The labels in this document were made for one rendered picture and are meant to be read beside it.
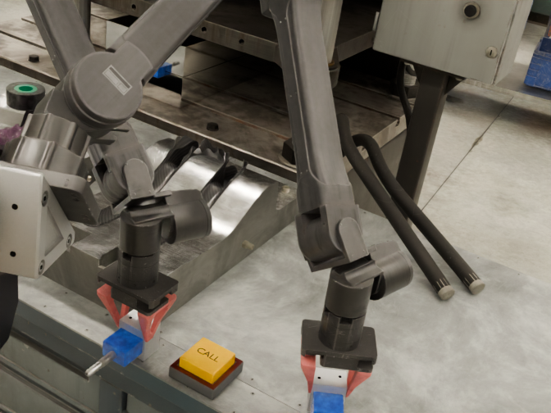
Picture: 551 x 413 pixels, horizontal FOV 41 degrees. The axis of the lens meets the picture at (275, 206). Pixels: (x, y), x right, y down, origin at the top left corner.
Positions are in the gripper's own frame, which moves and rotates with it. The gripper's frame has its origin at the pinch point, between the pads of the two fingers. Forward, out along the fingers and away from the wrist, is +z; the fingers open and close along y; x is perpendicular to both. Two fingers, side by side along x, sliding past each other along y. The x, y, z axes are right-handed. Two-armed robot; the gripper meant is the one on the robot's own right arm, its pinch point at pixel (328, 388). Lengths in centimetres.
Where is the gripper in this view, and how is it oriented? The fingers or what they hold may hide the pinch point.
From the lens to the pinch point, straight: 109.2
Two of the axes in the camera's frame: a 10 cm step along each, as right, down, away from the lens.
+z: -1.2, 8.6, 4.9
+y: -9.9, -1.3, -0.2
